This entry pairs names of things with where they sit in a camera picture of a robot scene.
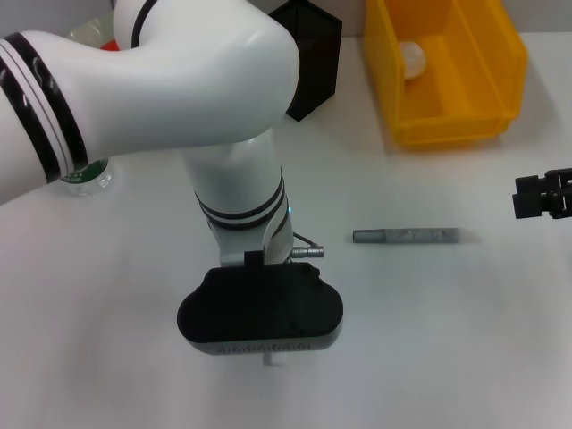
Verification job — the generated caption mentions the grey glitter pen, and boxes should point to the grey glitter pen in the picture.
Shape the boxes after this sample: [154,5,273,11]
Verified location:
[352,227,483,247]

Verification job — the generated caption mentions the white paper ball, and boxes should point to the white paper ball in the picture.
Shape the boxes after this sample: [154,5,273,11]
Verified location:
[399,39,429,81]

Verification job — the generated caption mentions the clear green-label water bottle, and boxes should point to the clear green-label water bottle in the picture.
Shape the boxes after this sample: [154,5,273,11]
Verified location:
[60,158,115,198]

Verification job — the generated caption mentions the black mesh pen holder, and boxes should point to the black mesh pen holder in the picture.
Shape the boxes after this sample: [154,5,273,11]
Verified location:
[267,0,344,123]

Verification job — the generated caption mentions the pale green glass fruit plate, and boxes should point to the pale green glass fruit plate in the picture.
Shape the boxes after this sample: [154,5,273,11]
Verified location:
[66,12,118,51]

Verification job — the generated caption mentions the yellow plastic bin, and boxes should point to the yellow plastic bin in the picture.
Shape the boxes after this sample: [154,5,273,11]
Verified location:
[362,0,530,151]

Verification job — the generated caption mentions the silver left connector plug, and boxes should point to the silver left connector plug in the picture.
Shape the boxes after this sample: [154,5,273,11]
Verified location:
[290,243,325,260]

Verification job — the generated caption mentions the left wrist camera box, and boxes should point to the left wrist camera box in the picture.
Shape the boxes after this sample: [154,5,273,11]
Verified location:
[177,249,345,358]

